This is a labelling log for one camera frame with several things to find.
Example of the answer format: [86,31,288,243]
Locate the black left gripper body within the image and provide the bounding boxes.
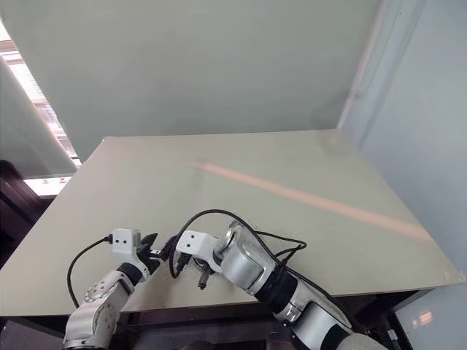
[138,244,163,275]

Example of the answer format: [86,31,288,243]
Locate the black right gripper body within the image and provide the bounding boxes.
[177,252,213,275]

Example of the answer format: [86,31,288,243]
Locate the white sill with screws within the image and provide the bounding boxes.
[23,174,77,196]

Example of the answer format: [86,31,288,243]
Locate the dark wooden cabinet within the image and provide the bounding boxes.
[0,159,42,242]

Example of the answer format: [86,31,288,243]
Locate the bright window strip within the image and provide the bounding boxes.
[0,39,80,169]

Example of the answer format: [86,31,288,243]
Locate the grey screen panel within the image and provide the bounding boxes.
[392,280,467,350]

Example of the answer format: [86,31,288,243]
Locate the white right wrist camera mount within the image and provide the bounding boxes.
[174,230,222,275]

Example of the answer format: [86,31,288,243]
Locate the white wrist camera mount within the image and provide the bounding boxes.
[174,230,222,275]
[110,227,151,284]

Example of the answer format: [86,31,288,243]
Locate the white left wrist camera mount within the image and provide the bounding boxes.
[110,227,151,284]

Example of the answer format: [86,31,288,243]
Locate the black table frame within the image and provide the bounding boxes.
[115,289,441,350]

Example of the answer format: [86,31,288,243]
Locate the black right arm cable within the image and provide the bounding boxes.
[177,209,366,333]

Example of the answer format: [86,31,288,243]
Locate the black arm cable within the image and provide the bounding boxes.
[177,209,366,333]
[66,236,115,309]

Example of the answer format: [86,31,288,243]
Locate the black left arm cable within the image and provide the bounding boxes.
[66,236,115,309]

